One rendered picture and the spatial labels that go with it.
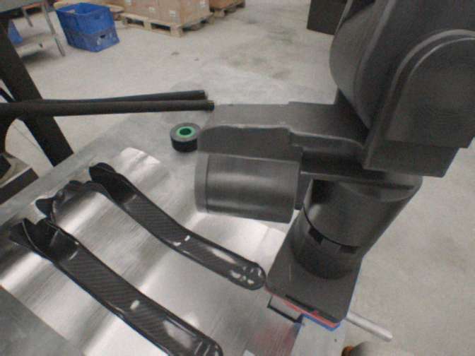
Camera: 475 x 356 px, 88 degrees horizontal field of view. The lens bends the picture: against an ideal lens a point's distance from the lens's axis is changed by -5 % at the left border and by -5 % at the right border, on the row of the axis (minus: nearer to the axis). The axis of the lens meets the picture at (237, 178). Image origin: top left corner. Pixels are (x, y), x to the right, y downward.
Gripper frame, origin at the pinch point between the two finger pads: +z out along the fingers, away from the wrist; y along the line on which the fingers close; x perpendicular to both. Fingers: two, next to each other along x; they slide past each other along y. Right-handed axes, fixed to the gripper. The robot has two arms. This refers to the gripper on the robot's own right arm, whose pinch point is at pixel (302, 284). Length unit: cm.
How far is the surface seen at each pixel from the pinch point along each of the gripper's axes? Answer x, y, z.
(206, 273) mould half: -11.8, 2.9, 5.2
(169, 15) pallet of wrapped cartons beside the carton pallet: -274, -281, 78
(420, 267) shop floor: 54, -78, 94
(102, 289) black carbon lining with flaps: -21.9, 11.8, 4.6
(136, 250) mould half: -21.9, 5.5, 4.2
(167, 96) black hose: -52, -36, 11
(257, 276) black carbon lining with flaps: -5.5, -0.1, 5.0
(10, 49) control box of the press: -90, -18, -3
